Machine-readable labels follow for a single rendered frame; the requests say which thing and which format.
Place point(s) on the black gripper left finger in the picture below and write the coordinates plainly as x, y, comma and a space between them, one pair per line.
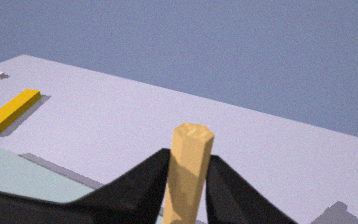
133, 198

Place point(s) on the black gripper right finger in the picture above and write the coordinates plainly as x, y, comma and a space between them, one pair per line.
230, 199

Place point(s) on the small white block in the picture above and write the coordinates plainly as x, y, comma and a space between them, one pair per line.
2, 75

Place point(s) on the yellow flat bar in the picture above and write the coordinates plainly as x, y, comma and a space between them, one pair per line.
17, 106

